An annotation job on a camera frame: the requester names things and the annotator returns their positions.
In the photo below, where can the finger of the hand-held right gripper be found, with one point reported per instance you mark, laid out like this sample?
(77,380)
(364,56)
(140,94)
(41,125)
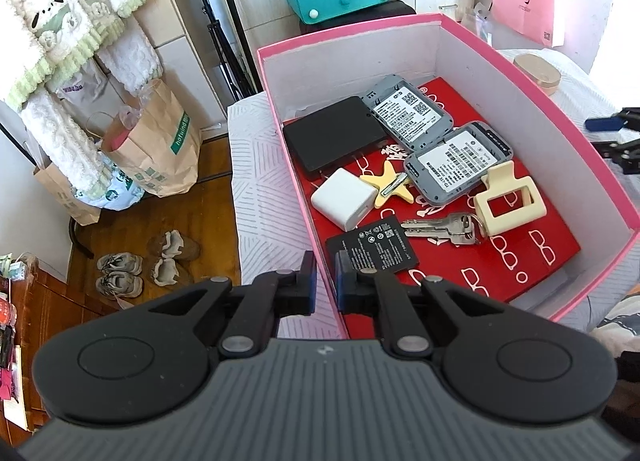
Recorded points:
(627,151)
(602,122)

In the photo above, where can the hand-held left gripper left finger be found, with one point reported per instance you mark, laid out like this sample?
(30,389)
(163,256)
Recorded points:
(309,286)

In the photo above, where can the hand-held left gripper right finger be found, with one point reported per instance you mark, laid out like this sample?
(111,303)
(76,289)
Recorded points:
(342,286)

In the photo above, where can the black battery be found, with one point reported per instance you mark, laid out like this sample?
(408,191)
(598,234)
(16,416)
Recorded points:
(375,241)

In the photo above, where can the white charger cube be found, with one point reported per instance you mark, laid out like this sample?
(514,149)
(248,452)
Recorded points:
(342,198)

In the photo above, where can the cream hair claw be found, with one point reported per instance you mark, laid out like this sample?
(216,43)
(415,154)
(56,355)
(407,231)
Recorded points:
(535,201)

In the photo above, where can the yellow starfish hair clip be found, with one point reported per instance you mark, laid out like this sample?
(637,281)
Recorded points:
(387,181)

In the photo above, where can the silver keys bunch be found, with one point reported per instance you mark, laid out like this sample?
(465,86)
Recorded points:
(450,228)

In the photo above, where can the grey pocket router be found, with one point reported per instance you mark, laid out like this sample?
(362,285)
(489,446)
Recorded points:
(405,111)
(455,161)

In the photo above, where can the pink cardboard box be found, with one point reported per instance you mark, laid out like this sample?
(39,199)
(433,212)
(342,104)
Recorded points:
(345,61)

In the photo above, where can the beige oval case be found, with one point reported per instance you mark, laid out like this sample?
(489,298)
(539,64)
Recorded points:
(537,71)

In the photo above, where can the brown fluffy slipper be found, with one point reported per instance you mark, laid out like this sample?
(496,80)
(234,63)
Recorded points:
(172,271)
(175,245)

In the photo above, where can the black flat device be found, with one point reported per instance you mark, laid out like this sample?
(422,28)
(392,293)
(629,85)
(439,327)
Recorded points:
(335,136)

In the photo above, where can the clear plastic packaging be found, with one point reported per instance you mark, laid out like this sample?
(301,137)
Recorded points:
(477,21)

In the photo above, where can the grey white cloth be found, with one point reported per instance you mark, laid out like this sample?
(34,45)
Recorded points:
(617,316)

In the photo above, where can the grey sneaker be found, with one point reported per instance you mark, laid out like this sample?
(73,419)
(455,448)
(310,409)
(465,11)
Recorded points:
(120,285)
(120,263)

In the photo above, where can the brown paper bag green print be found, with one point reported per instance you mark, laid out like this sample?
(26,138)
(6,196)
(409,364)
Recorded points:
(155,151)

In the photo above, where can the white green plastic bag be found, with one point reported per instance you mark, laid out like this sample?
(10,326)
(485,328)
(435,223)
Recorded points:
(110,191)

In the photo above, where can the black suitcase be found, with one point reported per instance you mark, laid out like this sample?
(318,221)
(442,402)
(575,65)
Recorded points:
(400,8)

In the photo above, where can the black tripod stand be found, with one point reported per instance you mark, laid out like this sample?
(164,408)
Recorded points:
(235,36)

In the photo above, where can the small plain brown paper bag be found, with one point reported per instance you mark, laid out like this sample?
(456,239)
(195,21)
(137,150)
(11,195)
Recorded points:
(55,186)

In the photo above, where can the white fluffy robe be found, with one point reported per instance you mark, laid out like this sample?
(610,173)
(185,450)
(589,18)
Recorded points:
(125,56)

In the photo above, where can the wooden cabinet with clutter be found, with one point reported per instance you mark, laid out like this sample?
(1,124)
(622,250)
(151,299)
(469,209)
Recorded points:
(10,321)

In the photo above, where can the grey plastic bag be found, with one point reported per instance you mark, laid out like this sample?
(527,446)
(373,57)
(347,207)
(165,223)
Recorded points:
(82,86)

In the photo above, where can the cream robe with green trim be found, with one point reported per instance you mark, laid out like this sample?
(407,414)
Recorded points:
(55,16)

